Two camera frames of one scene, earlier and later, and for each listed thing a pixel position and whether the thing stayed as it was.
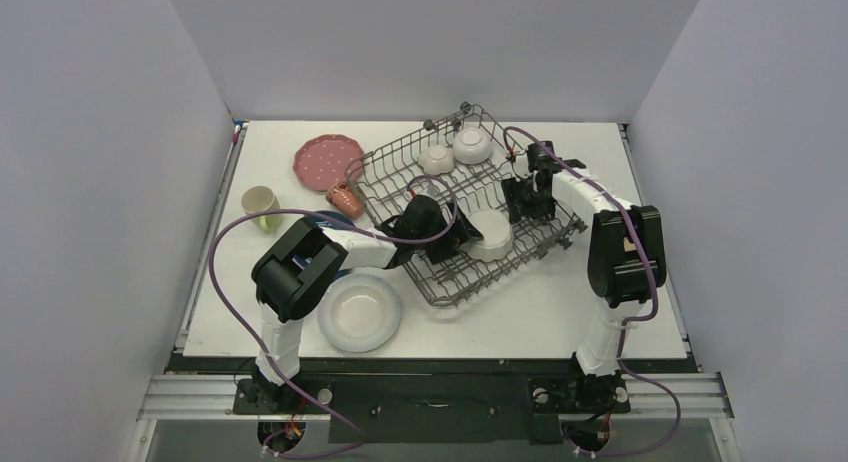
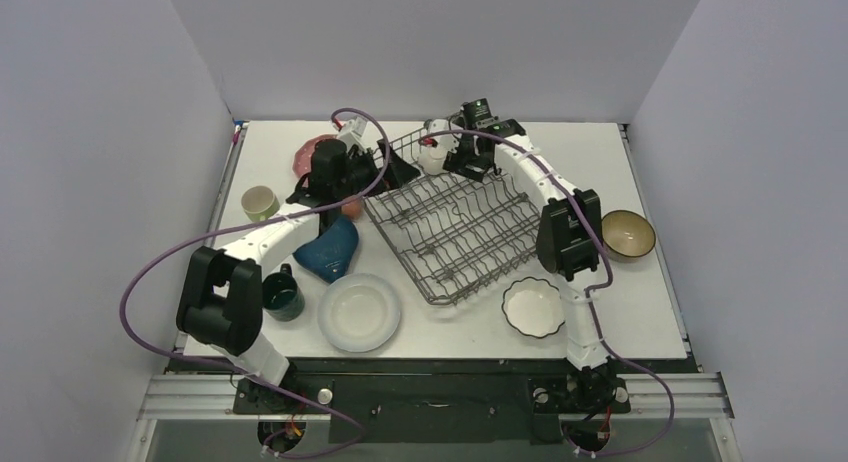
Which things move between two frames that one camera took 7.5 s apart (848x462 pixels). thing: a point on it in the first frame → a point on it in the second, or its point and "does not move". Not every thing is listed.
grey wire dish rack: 459,157 does not move
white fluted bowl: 498,237 → 534,307
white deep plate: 361,309 does not move
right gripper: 524,195 → 468,165
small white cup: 437,160 does not move
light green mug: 262,199 does not move
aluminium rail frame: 695,397 does not move
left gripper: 459,234 → 397,172
